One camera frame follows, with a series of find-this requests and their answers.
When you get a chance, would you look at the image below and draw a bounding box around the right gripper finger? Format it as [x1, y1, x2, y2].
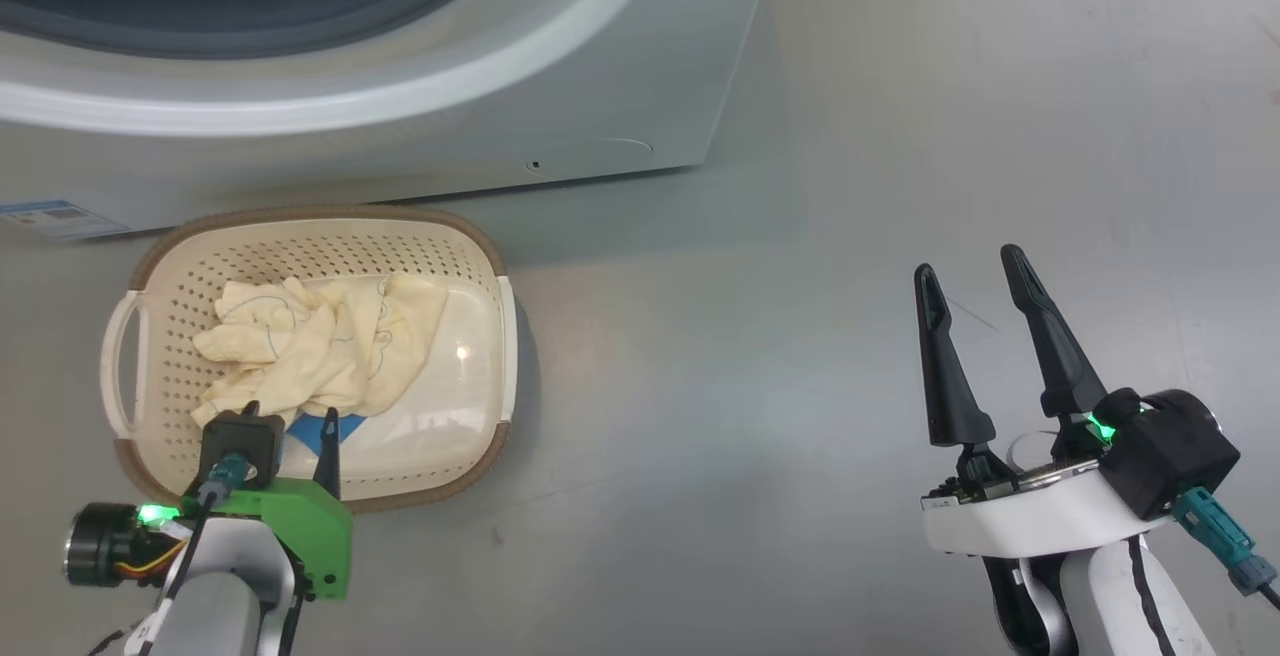
[1000, 244, 1109, 419]
[913, 263, 997, 449]

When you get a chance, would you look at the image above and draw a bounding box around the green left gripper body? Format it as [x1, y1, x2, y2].
[65, 479, 353, 602]

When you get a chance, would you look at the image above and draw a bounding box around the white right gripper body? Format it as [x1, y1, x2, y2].
[920, 431, 1173, 559]

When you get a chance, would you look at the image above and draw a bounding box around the blue cloth piece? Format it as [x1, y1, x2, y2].
[285, 411, 366, 457]

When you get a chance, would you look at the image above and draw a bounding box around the cream yellow garment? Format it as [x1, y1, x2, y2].
[190, 273, 451, 429]

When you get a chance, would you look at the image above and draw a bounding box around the cream perforated laundry basket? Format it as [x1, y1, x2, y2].
[100, 204, 519, 515]

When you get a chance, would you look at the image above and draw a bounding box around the white front-load washing machine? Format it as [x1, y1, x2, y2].
[0, 0, 779, 237]

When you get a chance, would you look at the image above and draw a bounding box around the blue energy label sticker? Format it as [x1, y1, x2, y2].
[0, 199, 131, 240]

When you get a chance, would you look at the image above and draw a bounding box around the left teal connector cable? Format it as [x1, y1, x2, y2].
[195, 453, 251, 512]

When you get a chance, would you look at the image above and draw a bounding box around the teal connector cable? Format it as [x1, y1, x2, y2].
[195, 453, 251, 512]
[1172, 486, 1280, 609]

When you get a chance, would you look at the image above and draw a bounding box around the right teal connector cable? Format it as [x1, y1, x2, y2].
[1172, 486, 1280, 609]

